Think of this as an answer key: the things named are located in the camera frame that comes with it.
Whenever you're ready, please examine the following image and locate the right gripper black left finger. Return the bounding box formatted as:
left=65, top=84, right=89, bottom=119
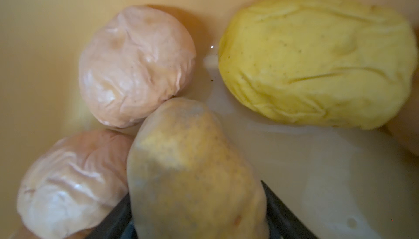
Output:
left=85, top=194, right=132, bottom=239

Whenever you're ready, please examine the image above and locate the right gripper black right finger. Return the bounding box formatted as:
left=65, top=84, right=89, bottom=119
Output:
left=262, top=181, right=318, bottom=239

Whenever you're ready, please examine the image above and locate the yellow brown potato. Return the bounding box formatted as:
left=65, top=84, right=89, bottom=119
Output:
left=127, top=98, right=270, bottom=239

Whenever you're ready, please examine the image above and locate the pale pink potato lower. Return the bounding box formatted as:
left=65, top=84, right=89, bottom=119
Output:
left=17, top=130, right=134, bottom=239

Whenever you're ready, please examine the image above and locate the pale pink potato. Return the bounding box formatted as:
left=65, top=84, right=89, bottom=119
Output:
left=79, top=5, right=196, bottom=128
left=17, top=130, right=134, bottom=239

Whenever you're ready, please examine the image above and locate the yellow plastic tray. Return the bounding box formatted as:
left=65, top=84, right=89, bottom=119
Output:
left=1, top=0, right=419, bottom=239

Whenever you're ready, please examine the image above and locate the large yellow potato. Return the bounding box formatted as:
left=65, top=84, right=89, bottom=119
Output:
left=218, top=0, right=419, bottom=130

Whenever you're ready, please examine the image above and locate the pale pink potato upper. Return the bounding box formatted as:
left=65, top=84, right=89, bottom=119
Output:
left=79, top=5, right=196, bottom=128

